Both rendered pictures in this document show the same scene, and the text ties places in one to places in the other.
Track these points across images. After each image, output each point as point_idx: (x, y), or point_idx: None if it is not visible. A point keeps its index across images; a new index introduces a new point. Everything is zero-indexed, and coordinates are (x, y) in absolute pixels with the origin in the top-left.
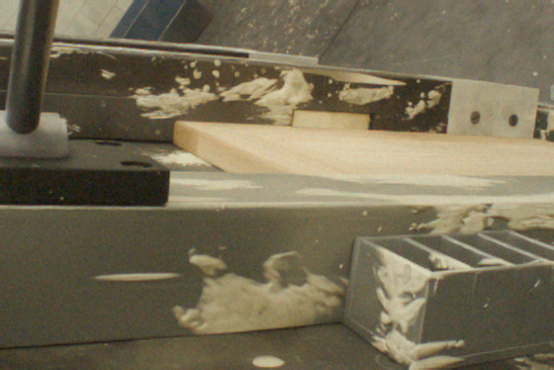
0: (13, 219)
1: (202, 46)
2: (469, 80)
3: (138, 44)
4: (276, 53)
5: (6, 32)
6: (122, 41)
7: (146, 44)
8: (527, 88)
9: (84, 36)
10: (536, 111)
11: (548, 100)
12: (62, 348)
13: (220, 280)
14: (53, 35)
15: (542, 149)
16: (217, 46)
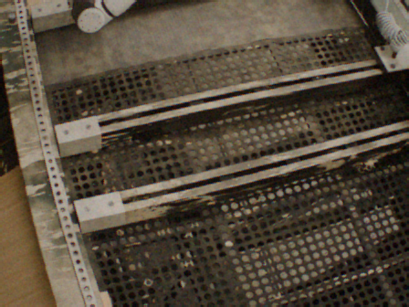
0: None
1: (114, 192)
2: (56, 4)
3: (158, 101)
4: (76, 133)
5: (226, 89)
6: (167, 100)
7: (153, 102)
8: (35, 5)
9: (201, 188)
10: (28, 13)
11: (15, 20)
12: None
13: None
14: (219, 169)
15: (44, 0)
16: (103, 196)
